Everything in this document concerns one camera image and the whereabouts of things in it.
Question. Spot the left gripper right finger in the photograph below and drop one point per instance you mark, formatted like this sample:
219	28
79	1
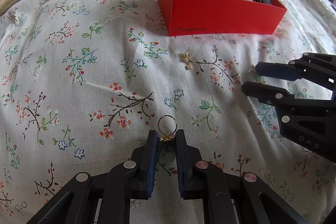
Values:
228	198

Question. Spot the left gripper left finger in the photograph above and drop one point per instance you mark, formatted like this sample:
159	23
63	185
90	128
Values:
104	198

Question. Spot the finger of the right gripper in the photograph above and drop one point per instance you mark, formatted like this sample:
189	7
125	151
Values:
267	95
314	67

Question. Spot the small gold dice earring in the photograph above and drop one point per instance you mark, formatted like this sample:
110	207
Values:
187	59

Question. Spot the floral white bedsheet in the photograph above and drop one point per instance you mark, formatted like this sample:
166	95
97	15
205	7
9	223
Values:
83	82

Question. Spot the red open cardboard box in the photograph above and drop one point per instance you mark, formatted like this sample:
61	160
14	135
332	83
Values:
191	17

